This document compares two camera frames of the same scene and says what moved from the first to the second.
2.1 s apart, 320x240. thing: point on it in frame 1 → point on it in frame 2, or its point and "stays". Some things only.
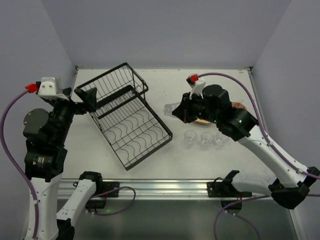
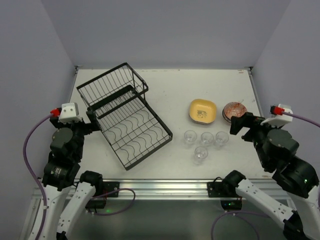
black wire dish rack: [134, 129] stays
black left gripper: [77, 105] → [86, 125]
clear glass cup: [207, 139] stays
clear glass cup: [169, 108] → [201, 154]
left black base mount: [99, 201] stays
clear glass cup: [220, 139] stays
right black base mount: [225, 191] stays
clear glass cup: [189, 138] stays
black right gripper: [188, 110] → [249, 122]
